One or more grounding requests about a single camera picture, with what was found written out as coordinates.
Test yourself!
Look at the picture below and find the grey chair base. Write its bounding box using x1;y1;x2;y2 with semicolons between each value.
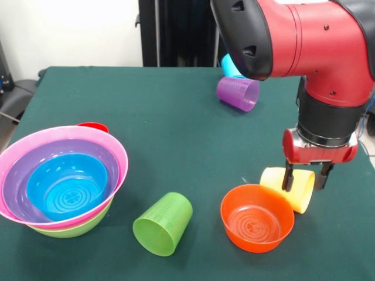
0;78;38;124

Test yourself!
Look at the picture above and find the dark green table cloth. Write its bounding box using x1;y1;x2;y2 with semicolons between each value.
0;66;375;281

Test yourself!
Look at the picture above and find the purple bowl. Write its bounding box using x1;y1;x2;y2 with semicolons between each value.
2;138;121;223

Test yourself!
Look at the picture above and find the pink bowl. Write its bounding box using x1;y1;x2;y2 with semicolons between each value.
0;125;129;229

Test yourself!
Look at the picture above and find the purple cup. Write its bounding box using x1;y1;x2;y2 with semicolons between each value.
216;76;261;112

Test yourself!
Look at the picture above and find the blue bowl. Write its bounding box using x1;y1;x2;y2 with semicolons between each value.
26;153;109;222

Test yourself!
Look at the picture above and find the green bowl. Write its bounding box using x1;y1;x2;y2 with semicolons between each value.
26;194;115;239

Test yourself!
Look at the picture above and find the orange bowl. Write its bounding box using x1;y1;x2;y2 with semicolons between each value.
220;183;295;253

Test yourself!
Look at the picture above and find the black equipment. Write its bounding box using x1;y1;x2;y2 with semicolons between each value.
0;40;15;94

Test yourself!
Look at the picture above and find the green cup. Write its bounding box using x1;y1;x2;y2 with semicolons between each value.
132;191;194;258

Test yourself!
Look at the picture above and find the red cup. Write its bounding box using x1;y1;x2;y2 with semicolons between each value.
74;122;110;135

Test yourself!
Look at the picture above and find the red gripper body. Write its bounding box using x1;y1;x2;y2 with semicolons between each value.
282;128;359;165

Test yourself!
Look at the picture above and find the yellow cup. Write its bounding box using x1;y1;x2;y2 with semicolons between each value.
259;166;316;215

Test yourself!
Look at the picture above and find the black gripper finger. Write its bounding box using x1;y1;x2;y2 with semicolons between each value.
315;162;335;191
281;160;295;193

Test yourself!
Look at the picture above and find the blue cup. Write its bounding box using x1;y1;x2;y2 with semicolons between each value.
221;54;246;80

